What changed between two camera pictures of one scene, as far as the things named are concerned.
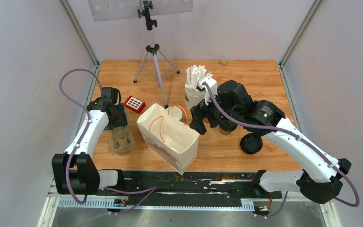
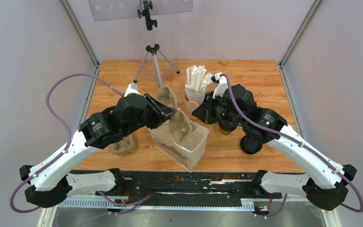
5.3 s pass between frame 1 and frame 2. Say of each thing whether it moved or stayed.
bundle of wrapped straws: stayed
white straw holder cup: stayed
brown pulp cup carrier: stayed
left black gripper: moved
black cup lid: stayed
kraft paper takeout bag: moved
